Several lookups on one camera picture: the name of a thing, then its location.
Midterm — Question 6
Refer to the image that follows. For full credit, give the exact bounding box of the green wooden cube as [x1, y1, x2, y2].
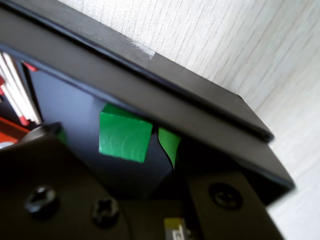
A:
[98, 103, 154, 164]

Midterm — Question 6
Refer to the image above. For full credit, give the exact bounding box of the red-tipped wooden match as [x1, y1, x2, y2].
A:
[0, 73, 30, 126]
[2, 53, 43, 125]
[0, 58, 35, 122]

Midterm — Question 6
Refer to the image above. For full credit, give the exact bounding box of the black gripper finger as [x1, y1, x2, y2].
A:
[157, 126, 286, 240]
[0, 121, 131, 240]

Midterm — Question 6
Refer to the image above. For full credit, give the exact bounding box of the black cardboard box tray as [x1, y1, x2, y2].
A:
[0, 42, 296, 208]

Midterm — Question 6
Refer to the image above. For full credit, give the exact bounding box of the red and white matchbox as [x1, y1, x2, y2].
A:
[0, 116, 31, 149]

